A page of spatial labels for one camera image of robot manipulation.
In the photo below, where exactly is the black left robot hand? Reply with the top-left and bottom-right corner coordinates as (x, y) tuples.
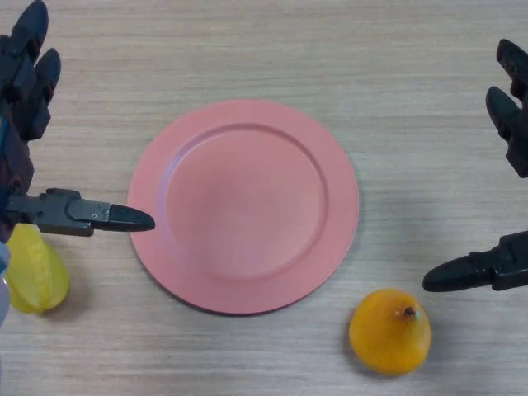
(0, 0), (156, 244)

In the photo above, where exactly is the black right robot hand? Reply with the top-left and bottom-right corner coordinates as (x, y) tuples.
(422, 39), (528, 294)

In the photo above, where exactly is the yellow starfruit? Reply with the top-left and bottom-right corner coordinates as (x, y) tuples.
(6, 225), (71, 316)

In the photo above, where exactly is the pink round plate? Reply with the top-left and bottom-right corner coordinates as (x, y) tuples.
(126, 98), (361, 318)

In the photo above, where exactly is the orange pear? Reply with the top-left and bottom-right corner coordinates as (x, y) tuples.
(348, 287), (432, 376)

